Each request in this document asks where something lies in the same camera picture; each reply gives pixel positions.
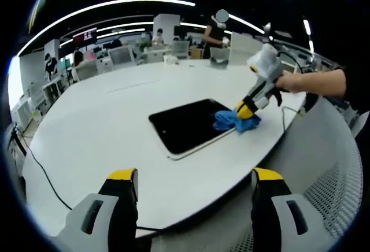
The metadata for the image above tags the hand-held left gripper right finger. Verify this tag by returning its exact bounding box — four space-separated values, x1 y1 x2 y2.
251 167 328 252

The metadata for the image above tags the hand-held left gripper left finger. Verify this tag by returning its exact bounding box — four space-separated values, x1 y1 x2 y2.
56 168 140 252

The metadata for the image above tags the blue cleaning cloth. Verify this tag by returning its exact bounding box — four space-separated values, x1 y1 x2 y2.
212 109 262 134

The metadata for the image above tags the person's right hand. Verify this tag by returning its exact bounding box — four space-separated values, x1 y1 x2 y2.
273 71 304 93

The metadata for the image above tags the dark grey object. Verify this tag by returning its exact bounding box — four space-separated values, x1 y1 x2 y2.
209 55 230 69

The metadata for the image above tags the grey mesh office chair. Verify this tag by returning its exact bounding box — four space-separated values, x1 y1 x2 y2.
150 95 364 252

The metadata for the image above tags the small white object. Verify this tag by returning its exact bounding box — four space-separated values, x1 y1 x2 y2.
162 54 179 66

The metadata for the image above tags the long ceiling light strip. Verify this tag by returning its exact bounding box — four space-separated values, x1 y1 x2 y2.
16 0 196 57

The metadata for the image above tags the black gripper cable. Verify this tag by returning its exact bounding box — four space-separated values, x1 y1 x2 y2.
276 50 305 74

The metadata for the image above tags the black cable at table edge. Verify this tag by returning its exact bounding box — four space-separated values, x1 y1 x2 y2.
281 105 305 132

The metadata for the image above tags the long black table cable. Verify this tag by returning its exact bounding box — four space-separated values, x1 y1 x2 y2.
12 127 166 232

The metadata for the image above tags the red wall screen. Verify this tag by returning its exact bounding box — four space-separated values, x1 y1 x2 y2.
72 27 98 45

